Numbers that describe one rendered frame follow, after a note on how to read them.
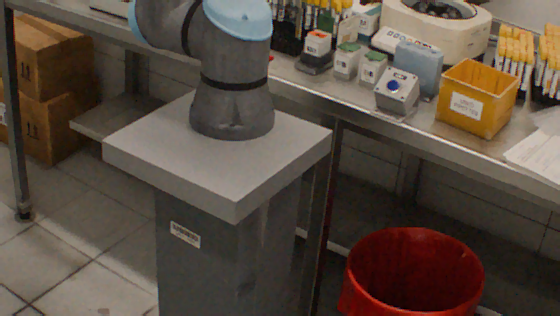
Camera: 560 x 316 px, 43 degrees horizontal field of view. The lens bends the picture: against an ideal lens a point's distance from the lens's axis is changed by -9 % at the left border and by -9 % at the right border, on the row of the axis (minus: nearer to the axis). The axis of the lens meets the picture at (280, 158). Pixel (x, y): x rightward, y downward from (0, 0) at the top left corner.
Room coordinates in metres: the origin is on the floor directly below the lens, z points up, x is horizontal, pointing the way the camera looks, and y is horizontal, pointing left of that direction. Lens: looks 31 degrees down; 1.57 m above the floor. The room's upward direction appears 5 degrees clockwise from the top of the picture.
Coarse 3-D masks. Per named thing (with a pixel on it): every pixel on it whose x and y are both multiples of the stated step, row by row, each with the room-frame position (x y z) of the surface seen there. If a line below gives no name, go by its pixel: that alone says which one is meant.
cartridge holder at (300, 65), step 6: (306, 54) 1.53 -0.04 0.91; (324, 54) 1.54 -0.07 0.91; (330, 54) 1.55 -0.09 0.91; (300, 60) 1.54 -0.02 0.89; (306, 60) 1.53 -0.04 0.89; (312, 60) 1.52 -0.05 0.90; (318, 60) 1.52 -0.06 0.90; (324, 60) 1.53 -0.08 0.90; (330, 60) 1.56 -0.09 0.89; (300, 66) 1.52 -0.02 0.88; (306, 66) 1.51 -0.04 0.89; (312, 66) 1.51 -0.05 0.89; (318, 66) 1.51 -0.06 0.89; (324, 66) 1.53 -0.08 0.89; (312, 72) 1.50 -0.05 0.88; (318, 72) 1.51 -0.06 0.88
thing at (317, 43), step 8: (312, 32) 1.56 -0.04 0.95; (320, 32) 1.56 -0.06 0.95; (312, 40) 1.53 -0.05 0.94; (320, 40) 1.53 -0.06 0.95; (328, 40) 1.55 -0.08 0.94; (304, 48) 1.54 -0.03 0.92; (312, 48) 1.53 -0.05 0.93; (320, 48) 1.52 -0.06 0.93; (328, 48) 1.55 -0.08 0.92; (320, 56) 1.53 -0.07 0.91
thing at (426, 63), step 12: (396, 48) 1.49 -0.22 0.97; (408, 48) 1.47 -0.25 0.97; (396, 60) 1.48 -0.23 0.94; (408, 60) 1.47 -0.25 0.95; (420, 60) 1.46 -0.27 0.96; (432, 60) 1.45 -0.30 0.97; (408, 72) 1.47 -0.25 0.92; (420, 72) 1.46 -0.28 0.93; (432, 72) 1.44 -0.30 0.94; (420, 84) 1.45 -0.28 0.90; (432, 84) 1.44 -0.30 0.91; (420, 96) 1.44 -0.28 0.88; (432, 96) 1.44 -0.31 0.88
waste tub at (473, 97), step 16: (464, 64) 1.45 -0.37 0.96; (480, 64) 1.44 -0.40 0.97; (448, 80) 1.35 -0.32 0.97; (464, 80) 1.46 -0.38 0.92; (480, 80) 1.44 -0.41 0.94; (496, 80) 1.42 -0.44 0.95; (512, 80) 1.40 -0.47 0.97; (448, 96) 1.34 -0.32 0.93; (464, 96) 1.32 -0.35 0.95; (480, 96) 1.31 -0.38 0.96; (496, 96) 1.29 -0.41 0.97; (512, 96) 1.37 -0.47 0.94; (448, 112) 1.34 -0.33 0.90; (464, 112) 1.32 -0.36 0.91; (480, 112) 1.30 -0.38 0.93; (496, 112) 1.29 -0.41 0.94; (464, 128) 1.32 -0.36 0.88; (480, 128) 1.30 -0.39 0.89; (496, 128) 1.31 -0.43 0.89
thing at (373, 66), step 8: (368, 56) 1.48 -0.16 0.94; (376, 56) 1.48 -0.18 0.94; (384, 56) 1.49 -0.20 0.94; (368, 64) 1.47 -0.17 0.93; (376, 64) 1.47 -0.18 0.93; (384, 64) 1.49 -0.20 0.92; (360, 72) 1.48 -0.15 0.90; (368, 72) 1.47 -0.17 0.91; (376, 72) 1.46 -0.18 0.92; (384, 72) 1.49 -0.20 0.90; (360, 80) 1.48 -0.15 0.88; (368, 80) 1.47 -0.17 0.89; (376, 80) 1.46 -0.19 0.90
